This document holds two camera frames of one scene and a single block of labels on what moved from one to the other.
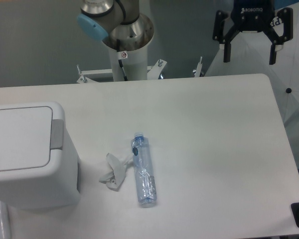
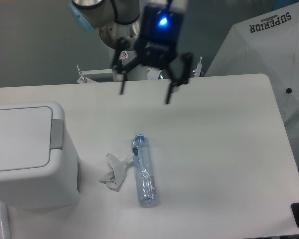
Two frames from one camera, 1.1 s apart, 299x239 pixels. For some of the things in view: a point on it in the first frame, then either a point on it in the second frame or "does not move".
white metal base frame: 153,71 does not move
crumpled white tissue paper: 115,179 does not move
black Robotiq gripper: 251,15 -> 157,46
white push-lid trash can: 33,163 does not move
